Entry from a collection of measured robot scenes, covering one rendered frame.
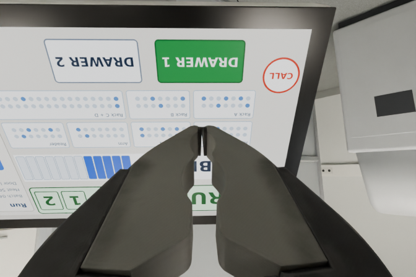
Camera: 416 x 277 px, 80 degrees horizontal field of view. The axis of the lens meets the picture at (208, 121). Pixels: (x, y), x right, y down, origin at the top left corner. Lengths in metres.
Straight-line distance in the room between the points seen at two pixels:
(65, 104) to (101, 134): 0.05
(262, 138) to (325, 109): 3.60
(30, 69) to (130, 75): 0.10
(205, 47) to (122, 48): 0.08
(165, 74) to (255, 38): 0.10
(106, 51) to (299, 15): 0.20
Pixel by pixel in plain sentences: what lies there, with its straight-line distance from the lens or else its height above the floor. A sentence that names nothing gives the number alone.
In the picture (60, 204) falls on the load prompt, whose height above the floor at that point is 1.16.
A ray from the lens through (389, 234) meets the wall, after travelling 3.72.
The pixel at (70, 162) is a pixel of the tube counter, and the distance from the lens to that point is 0.37.
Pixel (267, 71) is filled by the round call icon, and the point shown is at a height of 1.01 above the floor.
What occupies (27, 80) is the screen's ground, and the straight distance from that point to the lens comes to 0.33.
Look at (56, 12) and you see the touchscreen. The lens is 0.30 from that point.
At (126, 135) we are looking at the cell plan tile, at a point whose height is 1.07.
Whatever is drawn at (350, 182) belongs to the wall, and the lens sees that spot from 3.75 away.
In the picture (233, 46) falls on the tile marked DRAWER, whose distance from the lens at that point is 0.27.
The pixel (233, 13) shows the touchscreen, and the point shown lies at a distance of 0.27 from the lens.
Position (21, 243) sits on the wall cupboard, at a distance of 2.72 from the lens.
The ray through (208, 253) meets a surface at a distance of 1.42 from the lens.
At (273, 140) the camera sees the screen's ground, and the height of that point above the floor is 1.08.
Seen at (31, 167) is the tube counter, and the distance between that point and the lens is 0.40.
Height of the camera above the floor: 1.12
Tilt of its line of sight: 11 degrees down
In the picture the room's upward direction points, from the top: 179 degrees clockwise
